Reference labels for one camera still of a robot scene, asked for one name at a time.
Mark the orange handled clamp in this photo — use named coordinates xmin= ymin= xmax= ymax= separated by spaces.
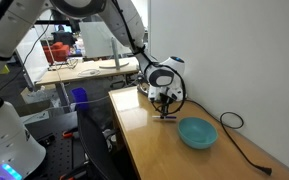
xmin=61 ymin=127 xmax=80 ymax=140

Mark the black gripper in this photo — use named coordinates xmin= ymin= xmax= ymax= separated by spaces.
xmin=157 ymin=88 xmax=175 ymax=117

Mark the teal bowl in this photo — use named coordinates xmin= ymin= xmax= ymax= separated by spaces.
xmin=177 ymin=116 xmax=219 ymax=150

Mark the light wooden desk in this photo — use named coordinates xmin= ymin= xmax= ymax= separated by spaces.
xmin=34 ymin=57 xmax=140 ymax=113

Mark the blue plastic container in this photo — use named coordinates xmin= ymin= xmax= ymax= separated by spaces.
xmin=70 ymin=87 xmax=90 ymax=111

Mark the computer monitor with stand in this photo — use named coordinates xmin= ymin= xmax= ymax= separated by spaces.
xmin=78 ymin=20 xmax=133 ymax=70

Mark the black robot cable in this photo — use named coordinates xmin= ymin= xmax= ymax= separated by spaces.
xmin=112 ymin=0 xmax=188 ymax=116

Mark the white cable coil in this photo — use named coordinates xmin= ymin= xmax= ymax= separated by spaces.
xmin=77 ymin=68 xmax=101 ymax=78

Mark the red chair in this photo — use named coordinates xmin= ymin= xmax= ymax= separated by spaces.
xmin=42 ymin=41 xmax=71 ymax=64

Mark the black power cable with plug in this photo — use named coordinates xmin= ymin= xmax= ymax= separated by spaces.
xmin=187 ymin=99 xmax=273 ymax=177

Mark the cardboard box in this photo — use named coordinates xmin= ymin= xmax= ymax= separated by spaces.
xmin=15 ymin=85 xmax=52 ymax=117

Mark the white panel board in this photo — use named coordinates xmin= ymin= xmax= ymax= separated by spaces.
xmin=15 ymin=27 xmax=50 ymax=85

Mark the black office chair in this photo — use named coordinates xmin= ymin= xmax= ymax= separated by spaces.
xmin=76 ymin=108 xmax=125 ymax=180

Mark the thin white cable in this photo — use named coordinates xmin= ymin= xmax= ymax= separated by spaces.
xmin=20 ymin=94 xmax=111 ymax=118

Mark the purple and white marker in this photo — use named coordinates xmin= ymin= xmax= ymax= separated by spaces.
xmin=151 ymin=115 xmax=178 ymax=121

